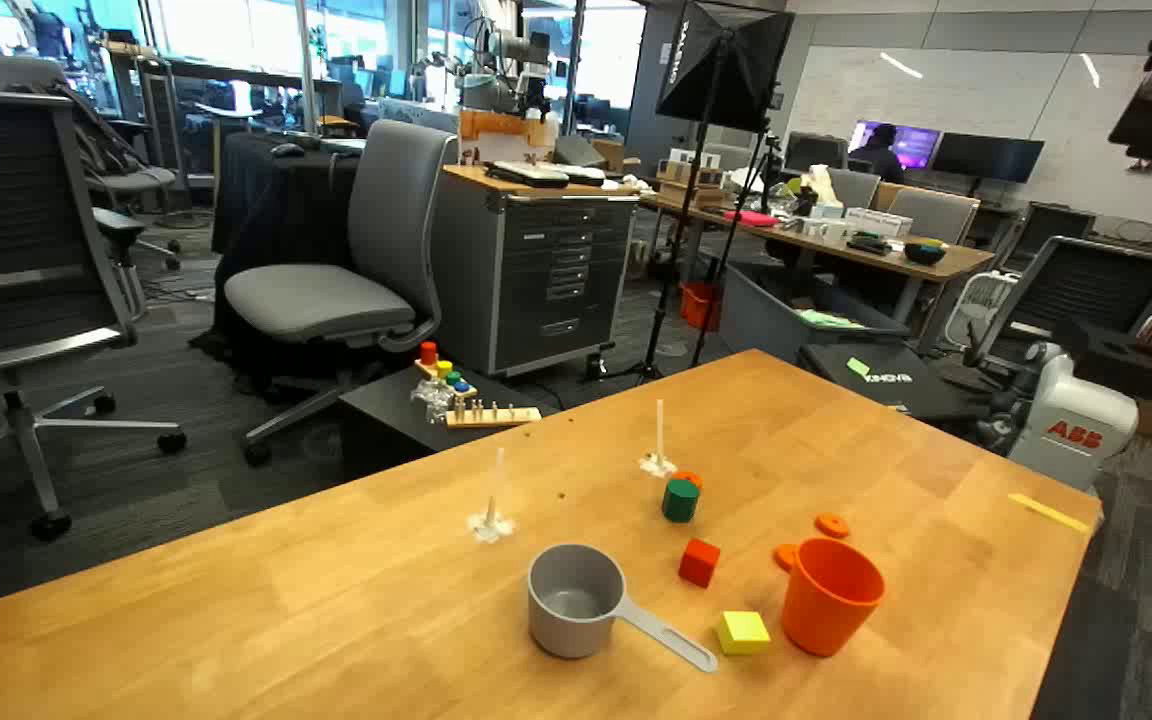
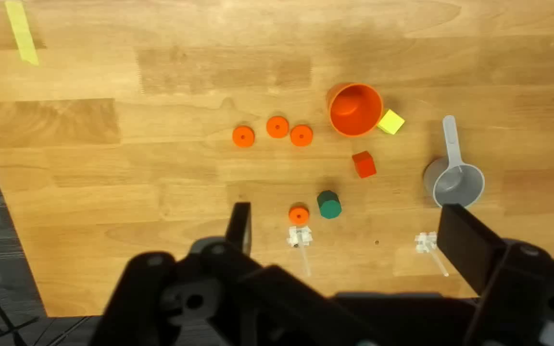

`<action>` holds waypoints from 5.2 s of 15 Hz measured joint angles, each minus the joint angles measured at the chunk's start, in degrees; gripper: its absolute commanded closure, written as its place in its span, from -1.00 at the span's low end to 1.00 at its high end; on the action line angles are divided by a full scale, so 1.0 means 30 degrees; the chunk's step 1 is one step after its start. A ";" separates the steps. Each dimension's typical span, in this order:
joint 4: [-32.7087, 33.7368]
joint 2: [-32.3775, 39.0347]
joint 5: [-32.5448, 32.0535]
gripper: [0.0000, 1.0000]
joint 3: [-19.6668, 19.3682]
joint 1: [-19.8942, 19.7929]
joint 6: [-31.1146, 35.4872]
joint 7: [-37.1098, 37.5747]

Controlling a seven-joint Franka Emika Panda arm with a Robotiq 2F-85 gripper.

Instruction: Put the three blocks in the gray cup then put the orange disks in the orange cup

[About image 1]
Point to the clear peg stand right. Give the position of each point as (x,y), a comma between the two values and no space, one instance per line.
(656,454)

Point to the colorful wooden toy set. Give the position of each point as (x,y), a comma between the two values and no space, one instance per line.
(454,403)

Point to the red cube block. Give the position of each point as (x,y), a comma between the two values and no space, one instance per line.
(696,566)

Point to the green hexagonal block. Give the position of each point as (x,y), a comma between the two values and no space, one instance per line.
(683,501)

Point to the yellow tape strip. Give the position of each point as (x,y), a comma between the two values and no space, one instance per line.
(1050,514)

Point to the white ABB robot base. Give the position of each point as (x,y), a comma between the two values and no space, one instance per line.
(1072,424)

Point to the purple computer monitor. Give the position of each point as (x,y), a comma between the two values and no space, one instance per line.
(894,148)

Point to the black mesh office chair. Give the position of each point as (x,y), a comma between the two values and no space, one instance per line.
(59,294)

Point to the gray drawer cabinet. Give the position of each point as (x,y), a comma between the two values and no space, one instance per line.
(530,276)

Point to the small black side table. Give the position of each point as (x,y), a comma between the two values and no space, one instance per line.
(387,424)

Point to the black softbox light stand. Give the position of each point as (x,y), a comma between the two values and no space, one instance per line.
(723,73)

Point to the gray measuring cup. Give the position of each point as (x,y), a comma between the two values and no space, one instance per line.
(573,600)

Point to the gray office chair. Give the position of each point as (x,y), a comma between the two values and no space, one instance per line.
(380,300)

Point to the clear peg stand left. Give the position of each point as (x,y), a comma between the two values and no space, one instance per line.
(491,526)

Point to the orange plastic cup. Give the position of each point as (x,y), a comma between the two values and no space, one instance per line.
(830,596)

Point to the clear peg stand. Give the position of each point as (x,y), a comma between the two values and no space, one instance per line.
(656,454)
(491,526)

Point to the orange disk beside cup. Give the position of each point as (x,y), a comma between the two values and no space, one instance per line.
(785,557)

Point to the yellow cube block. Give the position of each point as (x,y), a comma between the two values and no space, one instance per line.
(743,635)

